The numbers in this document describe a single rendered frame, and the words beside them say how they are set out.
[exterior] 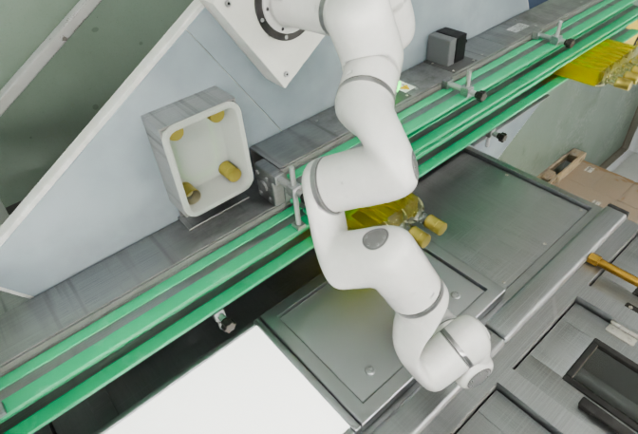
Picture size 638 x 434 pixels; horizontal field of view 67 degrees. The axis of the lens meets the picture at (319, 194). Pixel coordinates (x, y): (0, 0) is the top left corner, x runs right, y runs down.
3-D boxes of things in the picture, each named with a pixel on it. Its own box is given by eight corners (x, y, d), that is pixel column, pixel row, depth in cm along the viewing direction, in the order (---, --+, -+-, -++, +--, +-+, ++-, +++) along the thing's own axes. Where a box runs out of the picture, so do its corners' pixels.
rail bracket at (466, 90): (438, 88, 136) (478, 104, 128) (440, 64, 132) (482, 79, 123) (447, 84, 138) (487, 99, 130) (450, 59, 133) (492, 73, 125)
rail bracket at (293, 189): (275, 215, 114) (309, 241, 106) (265, 156, 103) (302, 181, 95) (285, 209, 115) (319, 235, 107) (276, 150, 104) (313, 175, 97)
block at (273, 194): (256, 196, 117) (273, 209, 113) (251, 163, 111) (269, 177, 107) (269, 189, 118) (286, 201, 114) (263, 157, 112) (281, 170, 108)
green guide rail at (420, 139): (290, 202, 115) (311, 218, 110) (290, 198, 115) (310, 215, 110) (627, 5, 197) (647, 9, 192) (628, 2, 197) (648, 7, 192)
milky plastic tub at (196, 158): (170, 202, 108) (189, 221, 103) (140, 116, 94) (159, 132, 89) (234, 169, 117) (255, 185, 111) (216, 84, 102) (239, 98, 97)
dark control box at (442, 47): (424, 59, 147) (447, 67, 142) (426, 33, 142) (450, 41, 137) (441, 50, 151) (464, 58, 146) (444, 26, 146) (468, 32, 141)
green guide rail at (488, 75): (286, 178, 110) (309, 193, 106) (286, 174, 110) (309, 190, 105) (633, -14, 193) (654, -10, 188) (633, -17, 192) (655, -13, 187)
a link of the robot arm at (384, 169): (311, 91, 71) (287, 166, 63) (395, 61, 63) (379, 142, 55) (358, 150, 79) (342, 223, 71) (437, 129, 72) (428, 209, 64)
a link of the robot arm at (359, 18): (345, 122, 75) (304, 36, 63) (369, 28, 88) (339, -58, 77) (404, 115, 71) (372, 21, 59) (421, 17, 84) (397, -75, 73)
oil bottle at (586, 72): (543, 71, 175) (624, 96, 158) (546, 56, 171) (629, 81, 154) (551, 66, 178) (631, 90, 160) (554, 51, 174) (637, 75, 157)
